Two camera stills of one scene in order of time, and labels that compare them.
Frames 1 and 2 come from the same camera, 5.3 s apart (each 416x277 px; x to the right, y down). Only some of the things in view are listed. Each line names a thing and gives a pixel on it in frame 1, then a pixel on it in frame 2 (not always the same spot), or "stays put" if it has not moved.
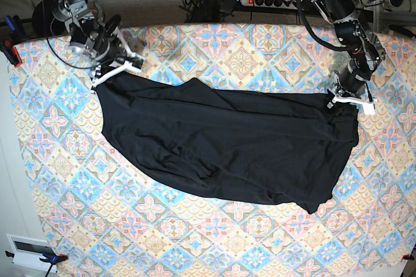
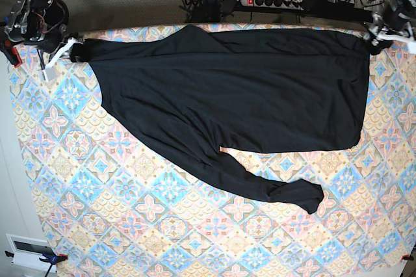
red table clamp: (14, 36) stays put
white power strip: (269, 2) stays put
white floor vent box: (27, 251) stays put
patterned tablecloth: (104, 216) stays put
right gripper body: (351, 81) → (391, 19)
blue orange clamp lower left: (50, 259) stays put
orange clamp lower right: (407, 257) stays put
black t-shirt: (232, 144) → (246, 89)
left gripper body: (111, 52) → (51, 40)
